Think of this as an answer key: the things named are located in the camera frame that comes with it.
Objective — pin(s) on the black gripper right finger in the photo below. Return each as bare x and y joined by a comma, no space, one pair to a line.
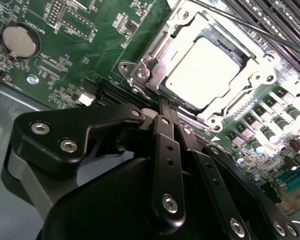
201,157

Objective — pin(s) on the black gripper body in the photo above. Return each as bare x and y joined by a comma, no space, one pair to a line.
102,207

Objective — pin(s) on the metal socket cover frame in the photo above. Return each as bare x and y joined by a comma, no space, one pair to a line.
176,27

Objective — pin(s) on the silver CPU green substrate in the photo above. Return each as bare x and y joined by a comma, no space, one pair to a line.
202,72

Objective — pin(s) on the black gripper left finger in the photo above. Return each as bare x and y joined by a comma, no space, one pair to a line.
95,116

